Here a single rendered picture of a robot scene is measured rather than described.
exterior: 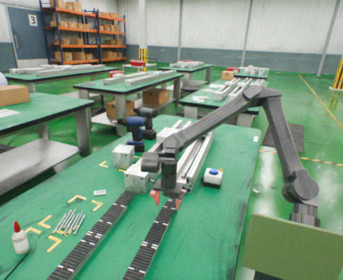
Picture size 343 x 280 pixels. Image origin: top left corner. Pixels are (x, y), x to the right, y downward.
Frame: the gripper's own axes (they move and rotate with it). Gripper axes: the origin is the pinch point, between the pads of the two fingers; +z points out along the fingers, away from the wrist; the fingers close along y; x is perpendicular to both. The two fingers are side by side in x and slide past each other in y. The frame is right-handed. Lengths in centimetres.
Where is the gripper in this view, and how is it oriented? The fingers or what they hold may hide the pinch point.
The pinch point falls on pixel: (167, 205)
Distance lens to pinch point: 94.2
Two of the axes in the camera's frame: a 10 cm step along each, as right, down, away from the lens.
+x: -3.0, 3.5, -8.9
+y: -9.5, -1.5, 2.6
